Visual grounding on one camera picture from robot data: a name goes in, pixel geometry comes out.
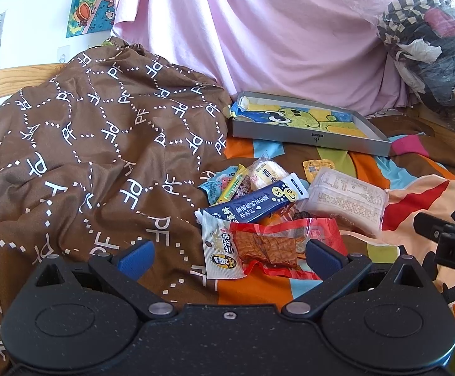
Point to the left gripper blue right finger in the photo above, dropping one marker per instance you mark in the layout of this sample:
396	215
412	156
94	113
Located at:
323	260

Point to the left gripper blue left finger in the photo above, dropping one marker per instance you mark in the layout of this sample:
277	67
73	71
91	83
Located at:
136	260

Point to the red dried tofu packet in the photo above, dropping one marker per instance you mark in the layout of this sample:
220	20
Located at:
280	250

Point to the white pink snack packet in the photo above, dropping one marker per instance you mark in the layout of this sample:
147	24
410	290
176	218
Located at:
353	202

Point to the navy milk powder stick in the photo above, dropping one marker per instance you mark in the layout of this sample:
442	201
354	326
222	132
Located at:
259	204

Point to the gold foil snack packet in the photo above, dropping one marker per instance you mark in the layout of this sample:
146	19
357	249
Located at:
313	166

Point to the rice cracker packet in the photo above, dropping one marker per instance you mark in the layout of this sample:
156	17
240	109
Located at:
264	172

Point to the light blue candy packet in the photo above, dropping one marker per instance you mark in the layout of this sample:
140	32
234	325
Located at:
213	183

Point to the yellow purple snack bar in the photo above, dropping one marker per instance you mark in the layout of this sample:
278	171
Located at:
237	186

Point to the white nut snack packet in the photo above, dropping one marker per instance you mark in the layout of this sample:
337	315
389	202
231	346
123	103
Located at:
222	261

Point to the brown PF patterned cloth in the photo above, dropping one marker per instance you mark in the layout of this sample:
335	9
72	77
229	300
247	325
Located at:
110	151

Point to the grey cardboard tray box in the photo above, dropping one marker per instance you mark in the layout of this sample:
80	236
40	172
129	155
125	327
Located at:
284	119

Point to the plastic bag of clothes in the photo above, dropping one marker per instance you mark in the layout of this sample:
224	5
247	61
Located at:
419	35

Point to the pink hanging sheet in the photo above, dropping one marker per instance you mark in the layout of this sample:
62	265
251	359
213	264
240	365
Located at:
321	50

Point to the wooden bed frame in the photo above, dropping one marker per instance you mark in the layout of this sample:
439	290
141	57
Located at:
16	78

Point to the cartoon wall poster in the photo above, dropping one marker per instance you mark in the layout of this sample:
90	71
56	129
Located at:
90	16

